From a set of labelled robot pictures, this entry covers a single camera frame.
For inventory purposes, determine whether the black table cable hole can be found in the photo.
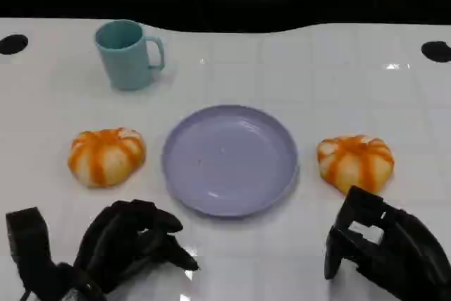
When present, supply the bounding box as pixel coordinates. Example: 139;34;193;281
421;40;451;63
0;34;30;56

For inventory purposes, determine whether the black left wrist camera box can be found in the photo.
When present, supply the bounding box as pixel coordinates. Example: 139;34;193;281
5;207;54;283

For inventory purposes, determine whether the orange and white bread roll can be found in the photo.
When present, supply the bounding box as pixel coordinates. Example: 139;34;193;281
316;134;395;195
67;126;147;190

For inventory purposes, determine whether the pale green mug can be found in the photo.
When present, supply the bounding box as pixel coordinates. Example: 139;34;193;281
94;19;166;91

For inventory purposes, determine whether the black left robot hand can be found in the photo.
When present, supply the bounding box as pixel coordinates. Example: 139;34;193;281
72;199;200;295

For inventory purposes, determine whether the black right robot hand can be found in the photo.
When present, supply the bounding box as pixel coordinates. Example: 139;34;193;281
323;185;451;301

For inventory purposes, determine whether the lilac plate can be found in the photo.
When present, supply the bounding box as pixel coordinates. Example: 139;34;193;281
161;104;300;219

